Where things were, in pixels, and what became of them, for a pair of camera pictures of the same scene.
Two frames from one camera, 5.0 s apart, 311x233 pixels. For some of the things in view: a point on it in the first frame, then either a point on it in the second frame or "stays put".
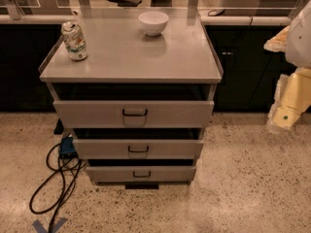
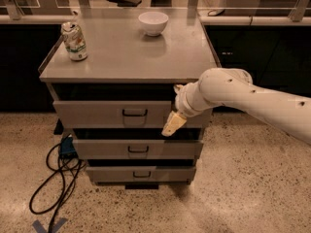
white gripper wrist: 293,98 -> 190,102
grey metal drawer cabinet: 139,102 stays put
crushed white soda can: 75,41 stays put
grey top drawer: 133,115 stays put
